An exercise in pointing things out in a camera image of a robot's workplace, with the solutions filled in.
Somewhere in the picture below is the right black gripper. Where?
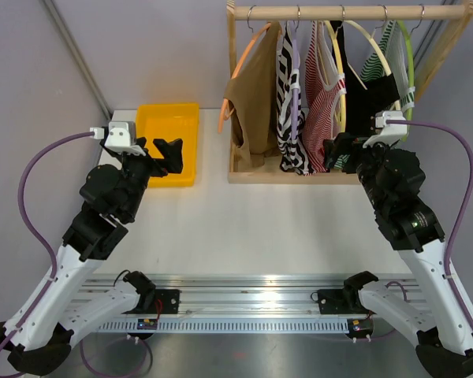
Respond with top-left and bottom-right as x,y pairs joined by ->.
323,132 -> 397,211

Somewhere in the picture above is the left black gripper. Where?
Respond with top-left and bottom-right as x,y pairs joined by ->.
114,137 -> 182,221

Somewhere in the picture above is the black white striped tank top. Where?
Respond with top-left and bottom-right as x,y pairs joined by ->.
276,21 -> 315,176

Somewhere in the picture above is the orange hanger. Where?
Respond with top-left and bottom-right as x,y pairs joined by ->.
218,1 -> 271,134

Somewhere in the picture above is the red white striped tank top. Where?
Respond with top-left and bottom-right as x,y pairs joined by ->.
301,21 -> 346,173

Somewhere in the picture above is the tan tank top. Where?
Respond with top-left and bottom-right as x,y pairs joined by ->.
224,21 -> 282,168

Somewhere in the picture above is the purple hanger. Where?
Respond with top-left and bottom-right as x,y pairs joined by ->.
286,21 -> 300,147

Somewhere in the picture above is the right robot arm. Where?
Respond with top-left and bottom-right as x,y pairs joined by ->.
323,132 -> 473,377

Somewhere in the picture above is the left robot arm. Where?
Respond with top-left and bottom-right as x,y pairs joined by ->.
0,131 -> 183,377

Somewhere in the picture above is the yellow hanger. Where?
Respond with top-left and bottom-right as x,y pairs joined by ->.
324,20 -> 346,132

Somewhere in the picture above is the cream hanger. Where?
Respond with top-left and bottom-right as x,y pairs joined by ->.
341,5 -> 400,110

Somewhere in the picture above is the green white striped tank top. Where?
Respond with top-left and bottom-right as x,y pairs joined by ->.
330,20 -> 415,171

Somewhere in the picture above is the green hanger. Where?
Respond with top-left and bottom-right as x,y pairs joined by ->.
397,4 -> 425,120

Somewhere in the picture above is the yellow plastic bin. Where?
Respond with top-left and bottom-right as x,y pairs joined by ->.
135,103 -> 199,189

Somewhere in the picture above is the wooden clothes rack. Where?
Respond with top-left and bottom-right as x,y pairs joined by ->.
226,1 -> 473,185

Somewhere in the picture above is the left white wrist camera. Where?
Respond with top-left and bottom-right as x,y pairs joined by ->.
89,121 -> 146,156

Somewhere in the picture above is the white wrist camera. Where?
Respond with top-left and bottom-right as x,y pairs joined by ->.
89,121 -> 146,156
363,110 -> 408,148

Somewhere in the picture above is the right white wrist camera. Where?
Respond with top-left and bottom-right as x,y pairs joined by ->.
363,110 -> 408,148

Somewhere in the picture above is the aluminium rail base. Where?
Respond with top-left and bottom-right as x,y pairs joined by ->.
69,273 -> 430,335

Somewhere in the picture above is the purple floor cable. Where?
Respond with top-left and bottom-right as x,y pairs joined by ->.
80,332 -> 154,375

